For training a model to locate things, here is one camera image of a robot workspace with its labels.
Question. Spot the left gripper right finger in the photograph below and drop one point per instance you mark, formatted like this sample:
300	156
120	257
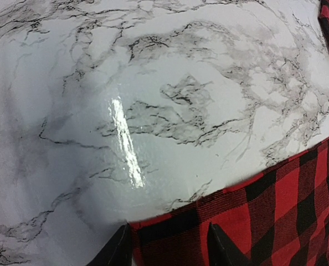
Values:
222	250

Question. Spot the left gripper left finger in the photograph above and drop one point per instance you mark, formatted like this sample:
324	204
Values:
117	251

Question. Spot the red black plaid garment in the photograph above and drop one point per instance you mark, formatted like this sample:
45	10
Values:
280	216

